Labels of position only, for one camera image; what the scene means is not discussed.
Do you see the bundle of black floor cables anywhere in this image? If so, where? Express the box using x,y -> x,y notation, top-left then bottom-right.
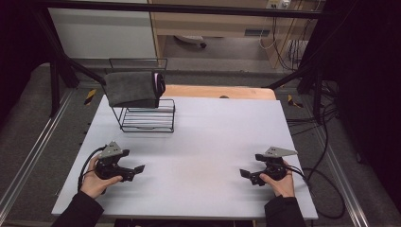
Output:
285,79 -> 340,137

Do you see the white cabinet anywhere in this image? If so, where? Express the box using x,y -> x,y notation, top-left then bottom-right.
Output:
47,8 -> 158,60

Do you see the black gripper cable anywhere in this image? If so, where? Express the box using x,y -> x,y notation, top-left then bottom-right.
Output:
77,146 -> 108,192
283,165 -> 346,220

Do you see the grey fleece towel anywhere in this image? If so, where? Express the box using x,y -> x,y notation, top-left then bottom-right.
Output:
103,70 -> 160,109

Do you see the person's left hand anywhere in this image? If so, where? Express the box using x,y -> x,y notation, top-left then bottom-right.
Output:
79,155 -> 124,200

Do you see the black wire rack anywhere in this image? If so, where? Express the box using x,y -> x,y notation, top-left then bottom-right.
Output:
108,58 -> 176,133

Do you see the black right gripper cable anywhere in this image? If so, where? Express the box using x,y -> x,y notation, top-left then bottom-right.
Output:
283,165 -> 346,220

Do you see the light wooden desk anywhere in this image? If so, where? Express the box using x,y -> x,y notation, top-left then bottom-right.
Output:
147,0 -> 325,69

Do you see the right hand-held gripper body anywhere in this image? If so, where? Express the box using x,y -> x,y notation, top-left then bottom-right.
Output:
250,146 -> 299,187

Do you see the aluminium floor rail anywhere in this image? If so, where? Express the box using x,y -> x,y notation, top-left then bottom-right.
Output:
0,89 -> 76,216
314,124 -> 371,227

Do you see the yellow and black floor tape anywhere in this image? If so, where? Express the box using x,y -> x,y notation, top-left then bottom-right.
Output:
83,88 -> 97,107
287,94 -> 304,109

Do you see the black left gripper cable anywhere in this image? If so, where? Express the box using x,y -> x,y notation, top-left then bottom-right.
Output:
77,146 -> 108,192

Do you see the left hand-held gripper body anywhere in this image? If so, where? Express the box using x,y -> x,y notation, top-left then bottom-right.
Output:
95,140 -> 136,183

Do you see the pink and black roll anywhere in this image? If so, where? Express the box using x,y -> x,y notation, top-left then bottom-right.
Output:
152,72 -> 166,98

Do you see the white power strip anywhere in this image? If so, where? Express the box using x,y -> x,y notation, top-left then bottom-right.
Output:
266,0 -> 291,9

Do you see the white chair base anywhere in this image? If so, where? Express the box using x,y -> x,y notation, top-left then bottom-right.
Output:
173,34 -> 208,49

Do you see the black metal frame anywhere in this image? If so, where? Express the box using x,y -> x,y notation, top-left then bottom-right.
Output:
32,0 -> 337,119

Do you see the person's right hand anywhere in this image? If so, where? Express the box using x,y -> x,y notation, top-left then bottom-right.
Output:
258,160 -> 296,199

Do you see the wooden table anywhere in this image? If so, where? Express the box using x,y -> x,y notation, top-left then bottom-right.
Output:
162,84 -> 278,101

